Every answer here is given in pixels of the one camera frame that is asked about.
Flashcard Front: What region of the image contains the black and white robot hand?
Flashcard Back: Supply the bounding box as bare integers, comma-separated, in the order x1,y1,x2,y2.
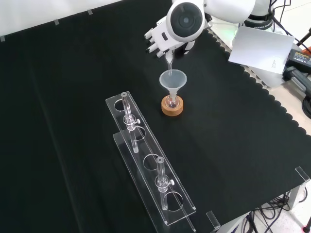
144,18,196,59

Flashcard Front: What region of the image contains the clear glass weighing funnel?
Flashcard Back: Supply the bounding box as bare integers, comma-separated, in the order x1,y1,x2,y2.
165,51,174,76

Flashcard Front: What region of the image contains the translucent plastic funnel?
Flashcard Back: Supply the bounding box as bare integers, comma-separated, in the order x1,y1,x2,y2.
159,69,188,103

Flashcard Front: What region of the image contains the small round-bottom glass flask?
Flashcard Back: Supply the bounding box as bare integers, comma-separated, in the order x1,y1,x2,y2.
166,95,181,109

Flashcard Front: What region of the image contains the clear acrylic funnel stand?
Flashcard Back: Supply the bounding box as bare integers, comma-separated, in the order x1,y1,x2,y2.
105,91,197,233

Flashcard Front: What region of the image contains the white paper sheet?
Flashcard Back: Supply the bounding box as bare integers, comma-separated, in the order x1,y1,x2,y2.
228,25,295,74

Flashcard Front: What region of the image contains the black bench cloth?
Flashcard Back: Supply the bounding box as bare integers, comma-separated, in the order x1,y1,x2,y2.
0,0,311,233

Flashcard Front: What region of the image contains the black and yellow device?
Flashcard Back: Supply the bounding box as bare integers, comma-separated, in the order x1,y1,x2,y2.
287,47,311,71

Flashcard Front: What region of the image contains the black tripod leg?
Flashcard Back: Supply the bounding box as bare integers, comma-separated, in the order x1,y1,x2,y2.
294,26,311,47

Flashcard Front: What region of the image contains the cork ring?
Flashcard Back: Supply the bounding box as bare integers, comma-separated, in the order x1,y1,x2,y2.
161,95,185,117

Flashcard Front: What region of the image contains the clear acrylic corner bracket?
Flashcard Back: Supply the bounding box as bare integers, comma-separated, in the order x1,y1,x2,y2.
294,166,311,183
206,210,221,231

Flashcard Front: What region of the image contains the black floor cable bundle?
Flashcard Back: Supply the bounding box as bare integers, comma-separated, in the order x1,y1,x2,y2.
242,190,311,233

